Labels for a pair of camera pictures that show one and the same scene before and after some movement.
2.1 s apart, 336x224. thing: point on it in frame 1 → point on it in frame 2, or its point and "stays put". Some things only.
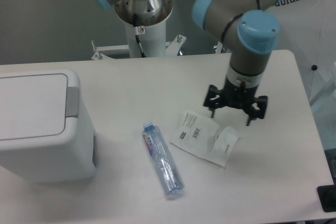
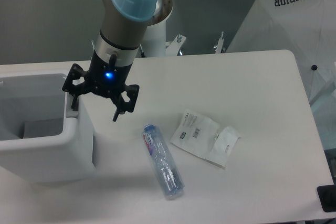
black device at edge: [327, 195] stays put
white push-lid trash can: [43, 138] stays put
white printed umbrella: [307, 18] stays put
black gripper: [233, 95] → [104, 78]
